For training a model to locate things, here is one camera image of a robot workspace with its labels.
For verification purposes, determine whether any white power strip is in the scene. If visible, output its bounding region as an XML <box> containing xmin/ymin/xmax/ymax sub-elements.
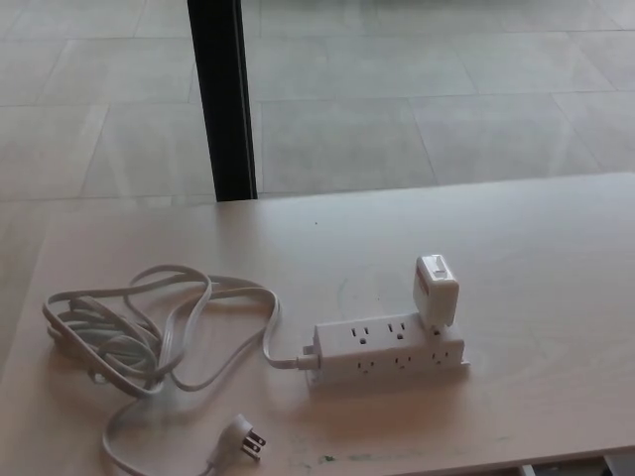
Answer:
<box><xmin>304</xmin><ymin>312</ymin><xmax>471</xmax><ymax>390</ymax></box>

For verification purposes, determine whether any white flat power cord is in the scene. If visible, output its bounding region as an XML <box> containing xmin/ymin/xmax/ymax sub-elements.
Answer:
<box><xmin>41</xmin><ymin>264</ymin><xmax>316</xmax><ymax>476</ymax></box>

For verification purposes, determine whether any white angled wall plug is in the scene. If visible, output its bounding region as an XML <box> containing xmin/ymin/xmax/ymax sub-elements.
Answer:
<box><xmin>209</xmin><ymin>413</ymin><xmax>268</xmax><ymax>458</ymax></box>

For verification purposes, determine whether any white plug adapter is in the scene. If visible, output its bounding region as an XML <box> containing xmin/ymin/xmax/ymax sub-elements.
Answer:
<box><xmin>410</xmin><ymin>253</ymin><xmax>461</xmax><ymax>330</ymax></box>

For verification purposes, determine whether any black vertical post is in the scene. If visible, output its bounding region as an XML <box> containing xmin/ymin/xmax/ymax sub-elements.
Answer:
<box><xmin>187</xmin><ymin>0</ymin><xmax>258</xmax><ymax>202</ymax></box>

